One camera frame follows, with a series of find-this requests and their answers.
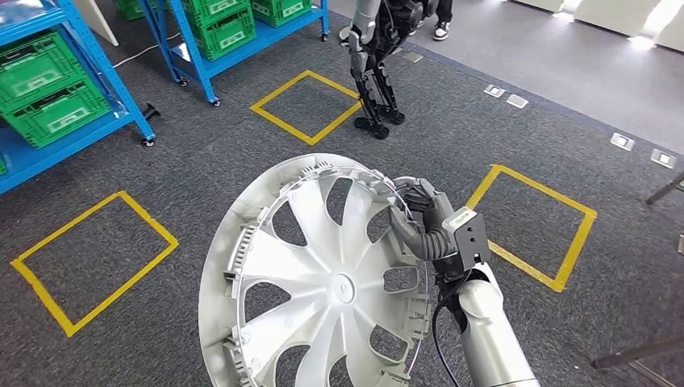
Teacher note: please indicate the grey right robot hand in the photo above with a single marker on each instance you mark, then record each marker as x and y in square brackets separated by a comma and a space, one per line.
[433, 211]

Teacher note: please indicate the grey plastic wheel cover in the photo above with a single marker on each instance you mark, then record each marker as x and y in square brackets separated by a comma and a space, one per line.
[331, 299]

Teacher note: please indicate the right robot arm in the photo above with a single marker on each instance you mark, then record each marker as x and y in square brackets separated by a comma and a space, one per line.
[491, 342]

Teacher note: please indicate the blue metal shelf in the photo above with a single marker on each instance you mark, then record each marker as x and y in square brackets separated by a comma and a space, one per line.
[32, 155]
[267, 38]

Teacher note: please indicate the yellow floor tape square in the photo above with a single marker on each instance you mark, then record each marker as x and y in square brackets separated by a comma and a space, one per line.
[548, 191]
[149, 220]

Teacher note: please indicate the silver floor socket plate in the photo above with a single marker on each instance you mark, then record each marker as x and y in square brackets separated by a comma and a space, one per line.
[663, 158]
[622, 141]
[494, 91]
[517, 101]

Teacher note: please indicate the silver and black humanoid robot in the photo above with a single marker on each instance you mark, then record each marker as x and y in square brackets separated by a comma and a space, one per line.
[374, 80]

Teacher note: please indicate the dark floor socket plate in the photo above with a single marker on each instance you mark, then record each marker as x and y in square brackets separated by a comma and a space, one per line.
[412, 56]

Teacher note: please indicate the person's foot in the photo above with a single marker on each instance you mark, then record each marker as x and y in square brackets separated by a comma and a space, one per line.
[441, 31]

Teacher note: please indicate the person's leg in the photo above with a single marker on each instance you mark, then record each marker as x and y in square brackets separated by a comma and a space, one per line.
[444, 8]

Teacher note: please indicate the grey metal table leg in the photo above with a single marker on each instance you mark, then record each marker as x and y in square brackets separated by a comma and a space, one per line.
[636, 352]
[665, 188]

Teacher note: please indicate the white panel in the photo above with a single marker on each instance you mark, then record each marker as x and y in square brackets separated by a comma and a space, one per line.
[96, 18]

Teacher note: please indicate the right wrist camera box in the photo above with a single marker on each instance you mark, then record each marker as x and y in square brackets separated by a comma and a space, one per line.
[467, 240]

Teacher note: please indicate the black floor bracket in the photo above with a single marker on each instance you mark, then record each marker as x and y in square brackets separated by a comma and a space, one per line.
[149, 111]

